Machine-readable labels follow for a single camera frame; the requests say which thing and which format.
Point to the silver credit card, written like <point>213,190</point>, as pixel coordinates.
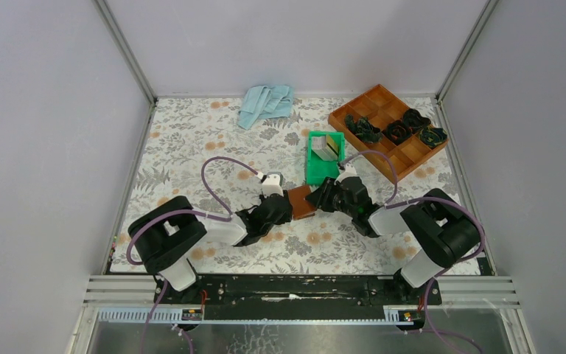
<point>321,147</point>

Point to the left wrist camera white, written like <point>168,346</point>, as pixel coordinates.
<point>272,184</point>

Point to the dark rolled sock left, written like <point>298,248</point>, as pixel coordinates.
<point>363,129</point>

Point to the light blue cloth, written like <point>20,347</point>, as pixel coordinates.
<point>265,102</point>

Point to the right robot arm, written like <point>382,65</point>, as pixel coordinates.
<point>446,232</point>

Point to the orange compartment tray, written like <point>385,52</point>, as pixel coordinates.
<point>381,107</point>

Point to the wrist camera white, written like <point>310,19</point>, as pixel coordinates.
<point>347,171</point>
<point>272,184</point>

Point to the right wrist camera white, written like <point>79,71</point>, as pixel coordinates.
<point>347,171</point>

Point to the green plastic basket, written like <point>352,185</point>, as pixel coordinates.
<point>316,169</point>

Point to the dark rolled sock right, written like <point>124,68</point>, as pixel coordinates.
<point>432,136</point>

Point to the brown leather card holder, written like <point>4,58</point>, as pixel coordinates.
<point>301,208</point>

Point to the dark rolled sock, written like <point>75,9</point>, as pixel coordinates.
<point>414,121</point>
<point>432,136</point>
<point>396,132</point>
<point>363,129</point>

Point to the dark rolled sock top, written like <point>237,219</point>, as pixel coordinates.
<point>414,121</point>

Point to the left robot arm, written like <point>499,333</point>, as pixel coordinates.
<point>162,239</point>

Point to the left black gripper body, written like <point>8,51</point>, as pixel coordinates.
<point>284,219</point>

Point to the dark rolled sock middle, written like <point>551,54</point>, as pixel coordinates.
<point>396,132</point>

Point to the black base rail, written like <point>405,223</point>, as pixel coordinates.
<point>254,297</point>

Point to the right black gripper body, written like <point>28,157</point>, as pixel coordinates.
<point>331,198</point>

